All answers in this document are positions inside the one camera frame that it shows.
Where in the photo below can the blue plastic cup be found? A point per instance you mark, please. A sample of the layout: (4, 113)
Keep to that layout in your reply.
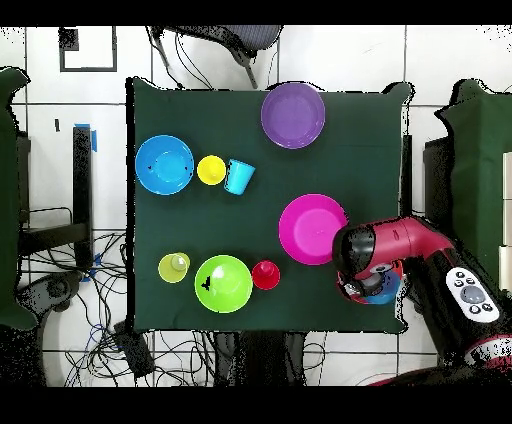
(239, 178)

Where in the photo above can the pink plastic bowl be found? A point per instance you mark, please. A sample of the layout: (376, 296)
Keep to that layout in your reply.
(308, 228)

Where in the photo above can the small dark blue bowl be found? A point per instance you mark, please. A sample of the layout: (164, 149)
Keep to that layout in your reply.
(390, 290)

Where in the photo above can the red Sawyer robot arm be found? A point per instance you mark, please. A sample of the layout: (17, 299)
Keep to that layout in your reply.
(416, 240)

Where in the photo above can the yellow plastic cup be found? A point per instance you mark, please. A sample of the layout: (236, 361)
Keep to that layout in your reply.
(211, 170)

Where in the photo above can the red plastic cup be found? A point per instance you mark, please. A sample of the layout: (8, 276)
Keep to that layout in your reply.
(266, 275)

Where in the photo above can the green plastic bowl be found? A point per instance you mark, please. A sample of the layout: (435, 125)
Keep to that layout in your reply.
(228, 292)

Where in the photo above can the dark green table cloth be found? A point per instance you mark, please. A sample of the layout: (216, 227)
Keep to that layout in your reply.
(240, 120)

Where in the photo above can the large light blue bowl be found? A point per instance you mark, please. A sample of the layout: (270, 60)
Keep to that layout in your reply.
(164, 164)

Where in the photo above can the purple plastic bowl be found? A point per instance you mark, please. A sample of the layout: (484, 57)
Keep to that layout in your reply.
(293, 115)

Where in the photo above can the translucent yellow-green plastic cup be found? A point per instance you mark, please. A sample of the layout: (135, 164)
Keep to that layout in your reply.
(170, 272)

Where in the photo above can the grey office chair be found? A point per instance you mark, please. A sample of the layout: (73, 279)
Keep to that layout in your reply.
(256, 38)

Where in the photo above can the black power strip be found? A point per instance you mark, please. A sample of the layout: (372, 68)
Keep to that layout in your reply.
(134, 352)

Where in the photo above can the black floor device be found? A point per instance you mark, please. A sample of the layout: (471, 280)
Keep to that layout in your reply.
(52, 290)

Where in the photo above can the green cloth side table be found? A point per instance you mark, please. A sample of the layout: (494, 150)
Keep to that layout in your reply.
(8, 200)
(480, 160)

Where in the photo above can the black metal frame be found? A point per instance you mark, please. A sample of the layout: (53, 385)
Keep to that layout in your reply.
(82, 180)
(438, 180)

